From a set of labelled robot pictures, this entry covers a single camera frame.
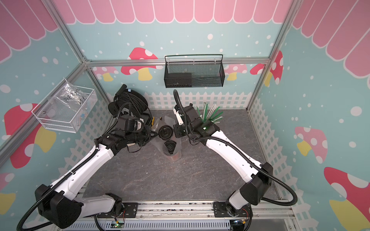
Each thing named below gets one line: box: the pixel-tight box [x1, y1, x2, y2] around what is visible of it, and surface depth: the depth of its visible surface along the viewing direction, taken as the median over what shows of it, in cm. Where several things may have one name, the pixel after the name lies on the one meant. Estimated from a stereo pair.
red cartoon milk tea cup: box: [158, 125, 174, 141], surface depth 81 cm
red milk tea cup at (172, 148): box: [162, 139, 182, 162], surface depth 77 cm
